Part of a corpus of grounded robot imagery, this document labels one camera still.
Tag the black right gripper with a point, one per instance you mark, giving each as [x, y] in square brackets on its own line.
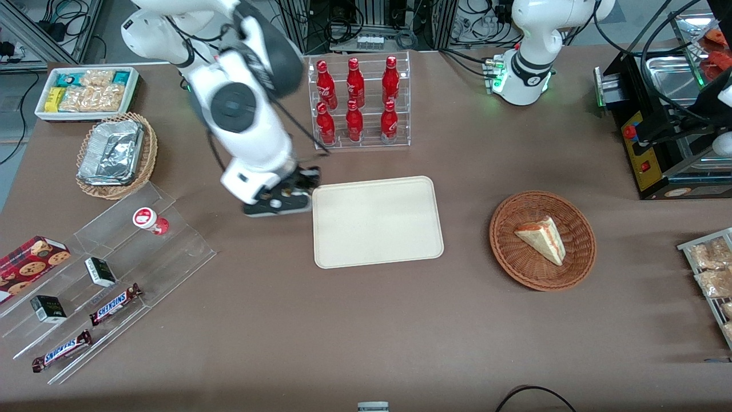
[302, 179]

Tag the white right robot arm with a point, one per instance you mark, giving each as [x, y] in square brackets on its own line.
[251, 114]

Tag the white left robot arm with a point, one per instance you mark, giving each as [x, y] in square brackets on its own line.
[529, 68]

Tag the cream plastic tray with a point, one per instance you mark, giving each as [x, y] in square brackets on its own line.
[377, 223]

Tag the red gum tub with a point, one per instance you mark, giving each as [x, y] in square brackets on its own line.
[150, 220]

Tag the red cola bottle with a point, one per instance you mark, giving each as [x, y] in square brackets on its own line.
[325, 123]
[390, 79]
[389, 121]
[355, 81]
[354, 121]
[325, 83]

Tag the clear acrylic bottle rack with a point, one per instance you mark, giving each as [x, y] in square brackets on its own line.
[366, 143]

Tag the white power strip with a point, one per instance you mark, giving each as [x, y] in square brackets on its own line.
[370, 42]

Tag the clear acrylic stepped display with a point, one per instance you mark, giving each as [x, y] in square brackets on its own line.
[171, 252]

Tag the tan oval wicker basket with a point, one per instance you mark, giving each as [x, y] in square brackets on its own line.
[150, 149]

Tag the silver foil container stack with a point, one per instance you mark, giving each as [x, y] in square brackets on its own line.
[111, 151]

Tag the brown round wicker basket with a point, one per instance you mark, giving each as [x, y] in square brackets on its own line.
[509, 252]

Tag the teal snack pack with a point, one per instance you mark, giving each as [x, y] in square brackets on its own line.
[68, 78]
[122, 78]

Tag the small black box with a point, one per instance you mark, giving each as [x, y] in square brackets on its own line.
[100, 272]
[48, 309]

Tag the Snickers chocolate bar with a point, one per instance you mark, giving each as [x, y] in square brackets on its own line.
[62, 351]
[114, 304]

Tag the large clear cracker bag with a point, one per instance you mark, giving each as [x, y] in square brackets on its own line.
[91, 98]

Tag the gray box at table edge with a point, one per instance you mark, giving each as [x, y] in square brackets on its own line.
[373, 407]

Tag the small clear cracker bag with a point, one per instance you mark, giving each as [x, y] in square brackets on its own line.
[97, 77]

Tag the wrapped triangle sandwich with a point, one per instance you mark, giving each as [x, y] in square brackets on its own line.
[543, 237]

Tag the yellow snack pack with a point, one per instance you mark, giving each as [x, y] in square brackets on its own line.
[55, 99]

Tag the white rectangular snack bin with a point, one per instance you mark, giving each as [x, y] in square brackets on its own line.
[43, 114]

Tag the red cookie box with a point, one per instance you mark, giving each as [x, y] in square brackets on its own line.
[31, 260]

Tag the black food warmer yellow panel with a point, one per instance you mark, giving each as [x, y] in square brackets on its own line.
[643, 149]

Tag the clear bag of puffed snacks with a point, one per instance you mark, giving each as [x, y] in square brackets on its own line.
[727, 310]
[715, 283]
[728, 332]
[709, 254]

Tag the blue tape strip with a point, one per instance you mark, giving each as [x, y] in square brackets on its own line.
[717, 360]

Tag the aluminium frame rail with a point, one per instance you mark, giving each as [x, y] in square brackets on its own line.
[34, 28]

